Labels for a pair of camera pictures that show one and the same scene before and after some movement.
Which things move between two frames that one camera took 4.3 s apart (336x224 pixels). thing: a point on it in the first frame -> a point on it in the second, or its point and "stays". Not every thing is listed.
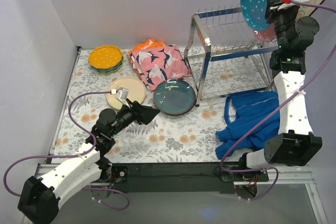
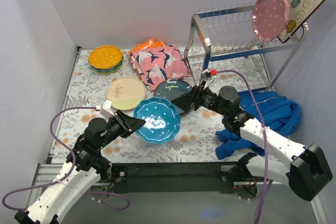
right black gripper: x=274 y=7 -> x=197 y=98
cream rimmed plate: x=136 y=91 stays
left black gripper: x=136 y=112 -> x=122 y=124
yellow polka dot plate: x=105 y=57 stays
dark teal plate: x=175 y=97 stays
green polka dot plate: x=112 y=71 stays
